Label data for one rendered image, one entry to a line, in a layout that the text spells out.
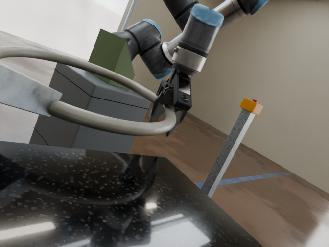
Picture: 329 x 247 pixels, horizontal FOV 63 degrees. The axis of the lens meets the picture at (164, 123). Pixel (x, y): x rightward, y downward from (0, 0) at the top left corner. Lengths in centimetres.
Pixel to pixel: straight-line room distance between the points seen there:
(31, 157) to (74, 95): 92
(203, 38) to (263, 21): 729
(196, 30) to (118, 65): 75
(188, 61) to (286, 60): 673
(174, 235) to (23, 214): 22
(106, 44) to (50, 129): 54
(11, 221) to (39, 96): 20
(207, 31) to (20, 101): 49
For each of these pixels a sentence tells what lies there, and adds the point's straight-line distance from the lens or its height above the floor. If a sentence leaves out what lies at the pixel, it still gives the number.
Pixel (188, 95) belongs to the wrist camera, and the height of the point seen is 101.
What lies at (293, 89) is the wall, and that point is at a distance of 719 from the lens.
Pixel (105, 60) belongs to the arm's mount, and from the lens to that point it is 148.
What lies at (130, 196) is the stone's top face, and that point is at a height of 83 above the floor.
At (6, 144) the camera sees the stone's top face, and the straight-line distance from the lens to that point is 53.
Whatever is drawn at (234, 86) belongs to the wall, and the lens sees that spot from 771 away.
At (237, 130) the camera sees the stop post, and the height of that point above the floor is 83.
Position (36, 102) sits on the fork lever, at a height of 93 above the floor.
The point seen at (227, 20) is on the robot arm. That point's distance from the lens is 141.
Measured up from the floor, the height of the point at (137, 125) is 93.
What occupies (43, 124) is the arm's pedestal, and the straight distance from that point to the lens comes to 162.
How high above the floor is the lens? 107
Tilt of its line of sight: 12 degrees down
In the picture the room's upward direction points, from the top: 25 degrees clockwise
